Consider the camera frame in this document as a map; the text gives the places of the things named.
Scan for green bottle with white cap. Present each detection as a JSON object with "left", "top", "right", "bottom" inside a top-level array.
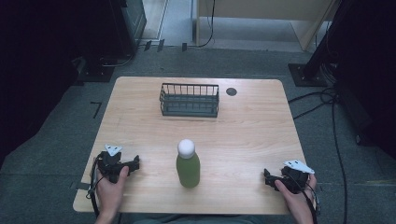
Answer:
[{"left": 176, "top": 138, "right": 202, "bottom": 189}]

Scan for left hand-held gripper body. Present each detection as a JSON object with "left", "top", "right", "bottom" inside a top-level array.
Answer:
[{"left": 97, "top": 144, "right": 130, "bottom": 184}]

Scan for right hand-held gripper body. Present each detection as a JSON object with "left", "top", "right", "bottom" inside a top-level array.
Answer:
[{"left": 279, "top": 160, "right": 316, "bottom": 195}]

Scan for hand-held gripper cable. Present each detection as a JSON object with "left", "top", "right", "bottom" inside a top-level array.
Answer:
[
  {"left": 85, "top": 152, "right": 106, "bottom": 218},
  {"left": 288, "top": 172, "right": 321, "bottom": 224}
]

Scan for dark curtain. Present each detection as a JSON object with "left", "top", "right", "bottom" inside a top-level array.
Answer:
[
  {"left": 323, "top": 0, "right": 396, "bottom": 160},
  {"left": 0, "top": 0, "right": 125, "bottom": 169}
]

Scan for black wire basket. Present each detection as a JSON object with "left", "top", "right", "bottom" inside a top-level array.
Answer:
[{"left": 159, "top": 82, "right": 220, "bottom": 119}]

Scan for person's dark clothing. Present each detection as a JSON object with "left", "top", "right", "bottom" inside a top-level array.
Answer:
[{"left": 132, "top": 213, "right": 264, "bottom": 224}]

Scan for left hand-held gripper cable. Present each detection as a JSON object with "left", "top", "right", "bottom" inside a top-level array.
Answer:
[{"left": 85, "top": 152, "right": 106, "bottom": 218}]

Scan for thin black hanging cable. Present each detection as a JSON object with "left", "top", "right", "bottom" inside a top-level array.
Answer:
[{"left": 190, "top": 0, "right": 217, "bottom": 49}]

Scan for black metal stand with base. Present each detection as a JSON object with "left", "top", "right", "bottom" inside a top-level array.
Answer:
[{"left": 287, "top": 0, "right": 356, "bottom": 88}]

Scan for black tape corner mark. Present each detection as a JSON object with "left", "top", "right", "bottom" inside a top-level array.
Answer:
[{"left": 90, "top": 101, "right": 103, "bottom": 119}]

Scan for grey tape strip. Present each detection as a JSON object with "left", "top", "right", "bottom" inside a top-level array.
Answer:
[{"left": 68, "top": 181, "right": 92, "bottom": 191}]

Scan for right hand-held gripper cable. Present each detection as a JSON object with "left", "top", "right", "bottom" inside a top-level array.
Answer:
[{"left": 288, "top": 172, "right": 321, "bottom": 224}]

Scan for person's left hand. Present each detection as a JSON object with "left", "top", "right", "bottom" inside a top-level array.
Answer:
[{"left": 94, "top": 165, "right": 131, "bottom": 217}]

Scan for person's right hand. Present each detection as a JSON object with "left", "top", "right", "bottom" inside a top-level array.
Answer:
[{"left": 274, "top": 174, "right": 318, "bottom": 217}]

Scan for light wooden furniture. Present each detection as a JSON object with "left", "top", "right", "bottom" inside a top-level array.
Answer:
[{"left": 194, "top": 0, "right": 339, "bottom": 52}]

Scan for black floor cables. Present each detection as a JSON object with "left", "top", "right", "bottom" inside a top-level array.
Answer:
[{"left": 287, "top": 87, "right": 349, "bottom": 224}]

